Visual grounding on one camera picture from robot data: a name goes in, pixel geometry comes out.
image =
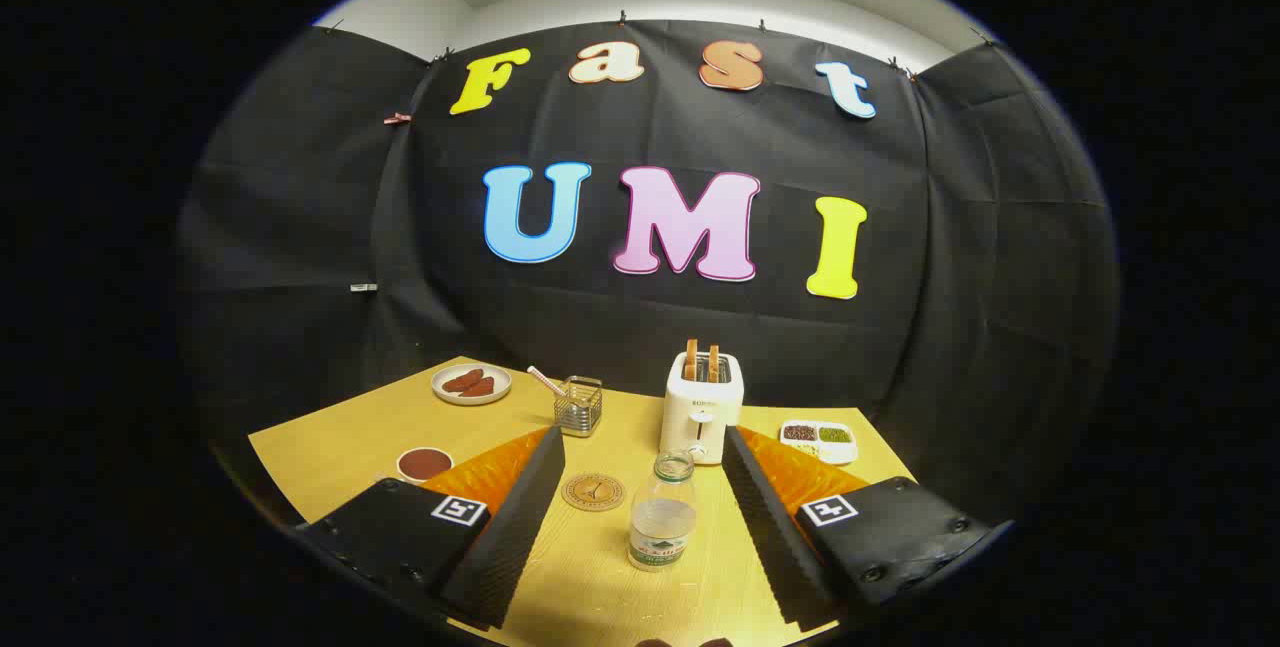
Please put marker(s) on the red sausage piece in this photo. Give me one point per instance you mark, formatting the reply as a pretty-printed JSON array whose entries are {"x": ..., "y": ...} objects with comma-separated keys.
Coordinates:
[
  {"x": 463, "y": 380},
  {"x": 479, "y": 388}
]

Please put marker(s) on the wooden table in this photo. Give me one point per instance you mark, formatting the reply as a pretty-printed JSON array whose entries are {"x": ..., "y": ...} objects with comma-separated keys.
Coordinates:
[{"x": 340, "y": 447}]

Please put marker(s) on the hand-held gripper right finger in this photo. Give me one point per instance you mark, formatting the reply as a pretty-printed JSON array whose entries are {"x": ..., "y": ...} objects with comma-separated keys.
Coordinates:
[{"x": 770, "y": 527}]

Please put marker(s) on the white toaster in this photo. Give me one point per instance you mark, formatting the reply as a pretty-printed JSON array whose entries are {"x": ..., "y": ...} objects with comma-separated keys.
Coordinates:
[{"x": 700, "y": 407}]

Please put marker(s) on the striped drinking straw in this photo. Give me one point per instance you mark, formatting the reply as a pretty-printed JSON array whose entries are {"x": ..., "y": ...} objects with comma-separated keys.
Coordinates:
[{"x": 545, "y": 381}]

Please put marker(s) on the white divided dish with beans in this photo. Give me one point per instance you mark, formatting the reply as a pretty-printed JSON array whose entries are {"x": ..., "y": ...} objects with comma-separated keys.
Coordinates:
[{"x": 818, "y": 442}]

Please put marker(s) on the black backdrop cloth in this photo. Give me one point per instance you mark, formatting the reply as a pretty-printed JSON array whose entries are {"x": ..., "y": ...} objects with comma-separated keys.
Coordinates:
[{"x": 640, "y": 327}]

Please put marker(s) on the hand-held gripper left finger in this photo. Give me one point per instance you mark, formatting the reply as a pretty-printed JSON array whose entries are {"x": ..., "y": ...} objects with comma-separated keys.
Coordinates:
[{"x": 515, "y": 527}]

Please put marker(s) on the clear plastic juice bottle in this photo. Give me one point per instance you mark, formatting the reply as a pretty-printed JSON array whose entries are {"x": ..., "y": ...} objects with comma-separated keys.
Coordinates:
[{"x": 660, "y": 527}]

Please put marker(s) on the round cork coaster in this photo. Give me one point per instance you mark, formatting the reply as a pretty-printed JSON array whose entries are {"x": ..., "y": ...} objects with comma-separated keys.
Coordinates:
[{"x": 592, "y": 492}]

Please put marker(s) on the white round plate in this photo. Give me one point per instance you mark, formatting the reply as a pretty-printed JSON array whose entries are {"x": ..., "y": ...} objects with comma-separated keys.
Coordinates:
[{"x": 446, "y": 395}]

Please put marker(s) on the toast slice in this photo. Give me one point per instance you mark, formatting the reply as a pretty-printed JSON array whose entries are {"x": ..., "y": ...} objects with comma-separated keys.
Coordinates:
[
  {"x": 713, "y": 363},
  {"x": 691, "y": 359}
]

